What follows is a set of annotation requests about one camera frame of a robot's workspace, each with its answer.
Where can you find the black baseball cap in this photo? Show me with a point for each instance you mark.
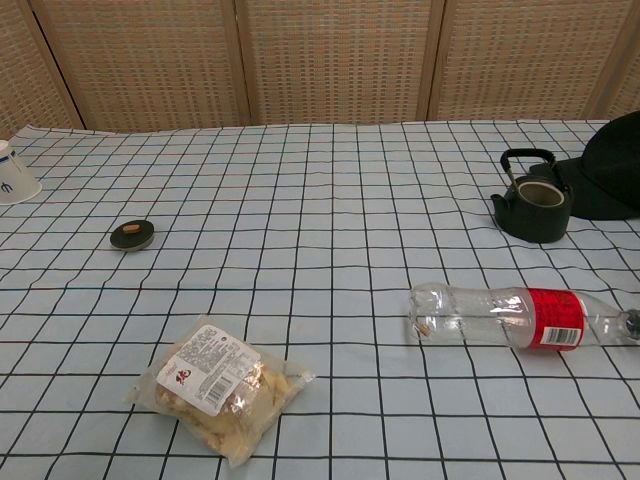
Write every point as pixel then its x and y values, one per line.
pixel 607 170

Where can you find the black teapot lid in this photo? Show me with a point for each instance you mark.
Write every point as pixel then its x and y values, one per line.
pixel 131 237

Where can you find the white paper cup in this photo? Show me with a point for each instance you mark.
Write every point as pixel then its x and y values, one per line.
pixel 12 180

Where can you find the checkered light blue tablecloth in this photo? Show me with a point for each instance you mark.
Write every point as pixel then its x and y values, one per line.
pixel 320 280

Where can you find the clear packaged snack bag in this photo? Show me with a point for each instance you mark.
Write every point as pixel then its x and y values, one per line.
pixel 215 385

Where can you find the woven bamboo screen panel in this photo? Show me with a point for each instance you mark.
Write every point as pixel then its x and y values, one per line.
pixel 20 70
pixel 335 60
pixel 515 60
pixel 145 60
pixel 630 85

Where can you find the black cast iron teapot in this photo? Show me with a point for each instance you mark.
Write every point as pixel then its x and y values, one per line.
pixel 532 220

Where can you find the clear plastic bottle red label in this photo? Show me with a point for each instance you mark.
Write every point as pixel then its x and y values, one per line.
pixel 500 322

